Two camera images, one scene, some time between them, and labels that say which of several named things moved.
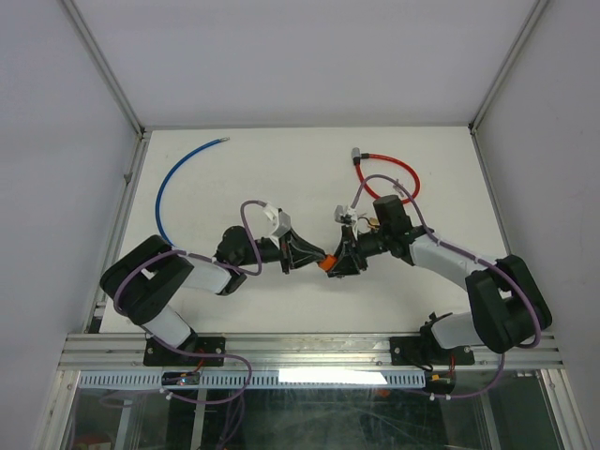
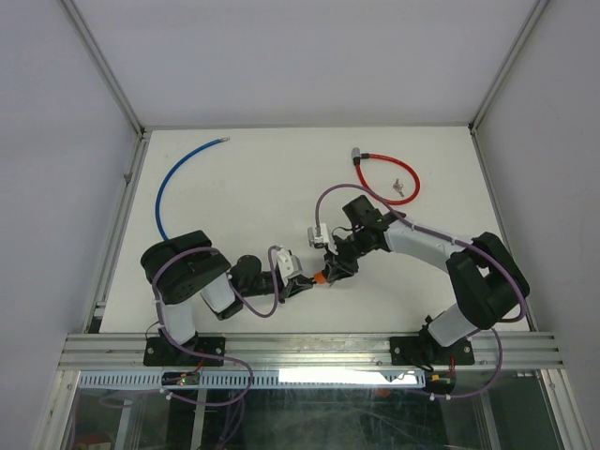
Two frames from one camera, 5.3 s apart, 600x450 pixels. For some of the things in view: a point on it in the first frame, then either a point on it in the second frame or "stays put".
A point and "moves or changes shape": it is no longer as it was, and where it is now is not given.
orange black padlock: (329, 262) moves or changes shape
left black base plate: (158, 354) stays put
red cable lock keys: (398, 190) stays put
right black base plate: (420, 351) stays put
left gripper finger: (302, 252) to (295, 285)
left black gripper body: (269, 252) to (267, 283)
